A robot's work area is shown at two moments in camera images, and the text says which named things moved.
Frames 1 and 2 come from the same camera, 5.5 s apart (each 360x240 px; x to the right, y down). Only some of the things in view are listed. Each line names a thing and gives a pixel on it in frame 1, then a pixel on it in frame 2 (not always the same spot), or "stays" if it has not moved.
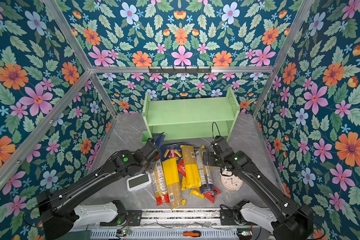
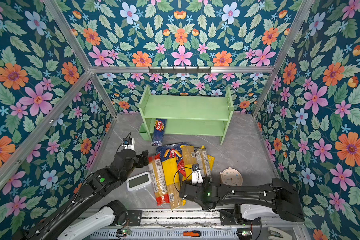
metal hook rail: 180,71 stays
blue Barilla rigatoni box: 172,151 stays
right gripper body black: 213,160 to 203,186
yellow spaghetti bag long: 173,184 stays
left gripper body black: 150,162 to 139,162
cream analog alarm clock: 230,181 stays
